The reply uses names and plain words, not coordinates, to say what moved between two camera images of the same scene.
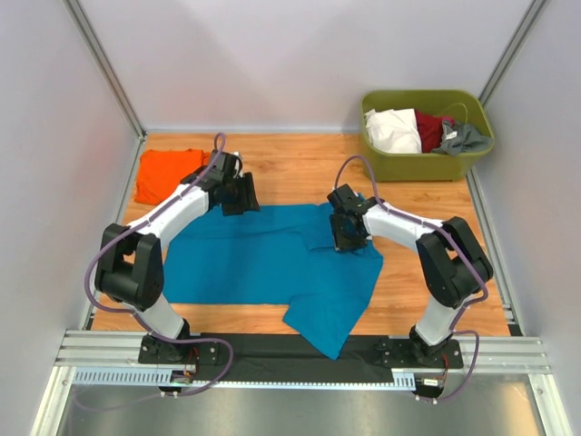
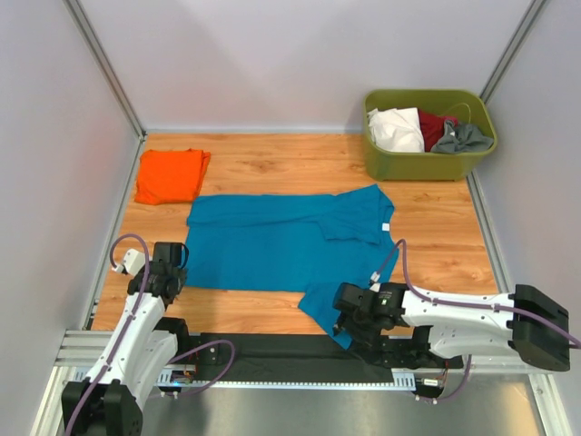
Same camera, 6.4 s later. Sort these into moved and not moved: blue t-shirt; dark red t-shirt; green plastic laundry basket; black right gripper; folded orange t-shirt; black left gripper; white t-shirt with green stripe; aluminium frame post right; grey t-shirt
Moved: black left gripper; blue t-shirt; black right gripper
Not moved: white t-shirt with green stripe; green plastic laundry basket; grey t-shirt; aluminium frame post right; folded orange t-shirt; dark red t-shirt
